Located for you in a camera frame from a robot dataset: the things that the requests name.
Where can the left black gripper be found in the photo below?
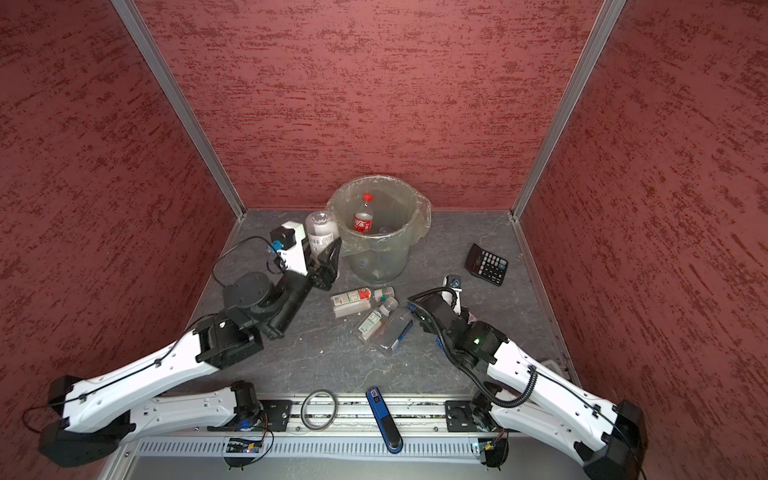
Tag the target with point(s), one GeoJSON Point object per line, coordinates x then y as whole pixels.
{"type": "Point", "coordinates": [327, 268]}

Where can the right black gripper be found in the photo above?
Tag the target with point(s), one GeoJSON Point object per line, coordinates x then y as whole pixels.
{"type": "Point", "coordinates": [425, 327]}

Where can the red white label square bottle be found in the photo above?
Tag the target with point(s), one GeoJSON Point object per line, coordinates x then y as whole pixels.
{"type": "Point", "coordinates": [359, 300]}

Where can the red label cola bottle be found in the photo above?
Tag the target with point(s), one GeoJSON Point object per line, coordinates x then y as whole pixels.
{"type": "Point", "coordinates": [363, 218]}

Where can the green white label small bottle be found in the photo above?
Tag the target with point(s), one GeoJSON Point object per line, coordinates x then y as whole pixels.
{"type": "Point", "coordinates": [376, 319]}

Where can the yellow label clear bottle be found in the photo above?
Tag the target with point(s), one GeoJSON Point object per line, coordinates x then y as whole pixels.
{"type": "Point", "coordinates": [321, 230]}

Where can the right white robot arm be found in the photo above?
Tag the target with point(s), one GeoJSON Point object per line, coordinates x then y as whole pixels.
{"type": "Point", "coordinates": [516, 392]}

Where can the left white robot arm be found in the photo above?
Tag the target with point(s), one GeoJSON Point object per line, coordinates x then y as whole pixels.
{"type": "Point", "coordinates": [97, 415]}

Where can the clear plastic bin liner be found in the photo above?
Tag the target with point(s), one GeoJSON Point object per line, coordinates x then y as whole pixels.
{"type": "Point", "coordinates": [401, 214]}

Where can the grey plastic waste bin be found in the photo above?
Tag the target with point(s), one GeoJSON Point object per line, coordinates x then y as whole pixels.
{"type": "Point", "coordinates": [379, 267]}

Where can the black desk calculator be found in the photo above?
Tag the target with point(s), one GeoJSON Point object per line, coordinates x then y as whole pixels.
{"type": "Point", "coordinates": [485, 265]}

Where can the blue black handheld tool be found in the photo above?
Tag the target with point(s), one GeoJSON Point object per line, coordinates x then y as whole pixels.
{"type": "Point", "coordinates": [385, 422]}

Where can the right small circuit board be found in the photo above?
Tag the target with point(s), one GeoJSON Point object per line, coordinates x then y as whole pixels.
{"type": "Point", "coordinates": [493, 453]}

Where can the small circuit board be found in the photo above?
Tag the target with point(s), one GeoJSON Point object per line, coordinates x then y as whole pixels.
{"type": "Point", "coordinates": [493, 453]}
{"type": "Point", "coordinates": [240, 452]}

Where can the left small circuit board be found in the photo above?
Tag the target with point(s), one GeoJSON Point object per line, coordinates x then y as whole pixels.
{"type": "Point", "coordinates": [240, 452]}

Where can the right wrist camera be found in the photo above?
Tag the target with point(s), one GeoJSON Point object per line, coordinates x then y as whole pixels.
{"type": "Point", "coordinates": [454, 283]}

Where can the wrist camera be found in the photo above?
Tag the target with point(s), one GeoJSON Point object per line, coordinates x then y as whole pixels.
{"type": "Point", "coordinates": [454, 283]}
{"type": "Point", "coordinates": [287, 241]}

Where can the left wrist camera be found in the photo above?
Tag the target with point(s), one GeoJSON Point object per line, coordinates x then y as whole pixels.
{"type": "Point", "coordinates": [287, 241]}

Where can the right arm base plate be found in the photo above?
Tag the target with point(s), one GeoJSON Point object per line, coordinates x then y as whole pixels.
{"type": "Point", "coordinates": [467, 416]}

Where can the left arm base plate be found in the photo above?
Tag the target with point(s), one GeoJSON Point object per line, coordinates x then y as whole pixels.
{"type": "Point", "coordinates": [271, 415]}

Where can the aluminium front rail frame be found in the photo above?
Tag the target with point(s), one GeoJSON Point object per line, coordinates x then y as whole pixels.
{"type": "Point", "coordinates": [339, 429]}

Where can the left corner aluminium post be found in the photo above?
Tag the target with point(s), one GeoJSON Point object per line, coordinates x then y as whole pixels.
{"type": "Point", "coordinates": [134, 23]}

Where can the corner aluminium post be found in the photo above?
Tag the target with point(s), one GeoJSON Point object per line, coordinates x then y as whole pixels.
{"type": "Point", "coordinates": [602, 28]}
{"type": "Point", "coordinates": [134, 23]}

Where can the right corner aluminium post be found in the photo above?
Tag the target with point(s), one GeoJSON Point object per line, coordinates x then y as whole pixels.
{"type": "Point", "coordinates": [602, 28]}

